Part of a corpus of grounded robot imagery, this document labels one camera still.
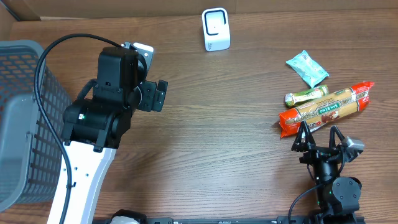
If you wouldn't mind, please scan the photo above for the green tea packet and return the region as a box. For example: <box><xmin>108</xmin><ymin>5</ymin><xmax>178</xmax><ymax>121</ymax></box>
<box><xmin>285</xmin><ymin>85</ymin><xmax>329</xmax><ymax>108</ymax></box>

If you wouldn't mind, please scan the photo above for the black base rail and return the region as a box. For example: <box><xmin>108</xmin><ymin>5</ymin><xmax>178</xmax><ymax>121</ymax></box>
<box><xmin>91</xmin><ymin>210</ymin><xmax>366</xmax><ymax>224</ymax></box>

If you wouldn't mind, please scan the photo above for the grey plastic basket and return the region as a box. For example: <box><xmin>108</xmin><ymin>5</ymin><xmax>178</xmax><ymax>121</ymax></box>
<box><xmin>1</xmin><ymin>40</ymin><xmax>62</xmax><ymax>211</ymax></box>

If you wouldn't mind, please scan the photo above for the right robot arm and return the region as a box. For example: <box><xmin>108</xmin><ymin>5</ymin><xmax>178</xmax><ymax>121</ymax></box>
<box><xmin>287</xmin><ymin>121</ymin><xmax>365</xmax><ymax>223</ymax></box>

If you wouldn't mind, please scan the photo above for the white barcode scanner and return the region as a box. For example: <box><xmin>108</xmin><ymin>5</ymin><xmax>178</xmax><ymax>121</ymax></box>
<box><xmin>201</xmin><ymin>7</ymin><xmax>231</xmax><ymax>52</ymax></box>

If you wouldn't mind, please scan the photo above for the teal snack packet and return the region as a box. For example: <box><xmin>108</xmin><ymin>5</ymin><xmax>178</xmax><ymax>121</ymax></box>
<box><xmin>286</xmin><ymin>50</ymin><xmax>329</xmax><ymax>88</ymax></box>

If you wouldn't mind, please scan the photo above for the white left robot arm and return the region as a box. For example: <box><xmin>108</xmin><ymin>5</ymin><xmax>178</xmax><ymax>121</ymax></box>
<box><xmin>61</xmin><ymin>43</ymin><xmax>168</xmax><ymax>223</ymax></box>

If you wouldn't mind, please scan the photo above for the orange noodle packet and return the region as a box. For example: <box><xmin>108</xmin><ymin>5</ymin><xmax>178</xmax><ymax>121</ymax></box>
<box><xmin>279</xmin><ymin>82</ymin><xmax>374</xmax><ymax>138</ymax></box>

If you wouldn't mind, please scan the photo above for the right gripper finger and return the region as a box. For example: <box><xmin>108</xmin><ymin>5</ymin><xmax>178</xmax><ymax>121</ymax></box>
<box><xmin>328</xmin><ymin>125</ymin><xmax>345</xmax><ymax>149</ymax></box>
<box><xmin>291</xmin><ymin>121</ymin><xmax>316</xmax><ymax>152</ymax></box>

